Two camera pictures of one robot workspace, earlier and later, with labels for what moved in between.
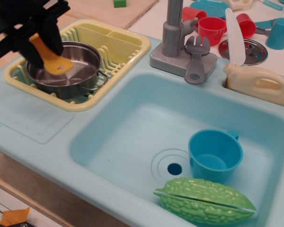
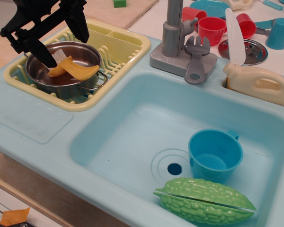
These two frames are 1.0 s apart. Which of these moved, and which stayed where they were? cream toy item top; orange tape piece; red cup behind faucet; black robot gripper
Moved: black robot gripper
Stayed: cream toy item top; red cup behind faucet; orange tape piece
